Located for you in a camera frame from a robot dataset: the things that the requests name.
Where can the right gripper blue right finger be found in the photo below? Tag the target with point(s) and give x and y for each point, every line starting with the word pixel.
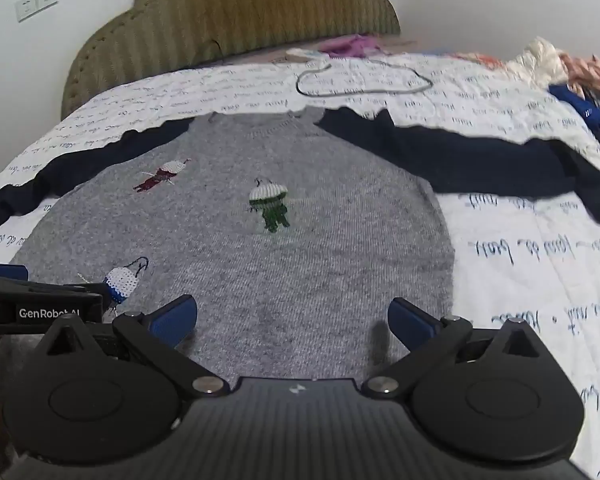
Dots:
pixel 412 326

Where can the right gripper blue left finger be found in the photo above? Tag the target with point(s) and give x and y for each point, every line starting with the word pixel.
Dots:
pixel 175 321

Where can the grey sweater with navy sleeves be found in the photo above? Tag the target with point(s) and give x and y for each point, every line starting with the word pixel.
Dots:
pixel 292 231

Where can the pile of mixed clothes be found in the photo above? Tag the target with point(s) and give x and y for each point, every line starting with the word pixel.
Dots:
pixel 573 80

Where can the white quilt with blue script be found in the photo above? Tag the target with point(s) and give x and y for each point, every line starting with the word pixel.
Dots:
pixel 539 260

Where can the purple garment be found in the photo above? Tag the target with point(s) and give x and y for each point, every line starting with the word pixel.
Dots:
pixel 355 46

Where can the olive padded headboard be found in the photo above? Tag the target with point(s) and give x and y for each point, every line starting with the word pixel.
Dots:
pixel 156 37

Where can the white wall socket pair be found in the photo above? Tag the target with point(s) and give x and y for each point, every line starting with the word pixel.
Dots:
pixel 26 8

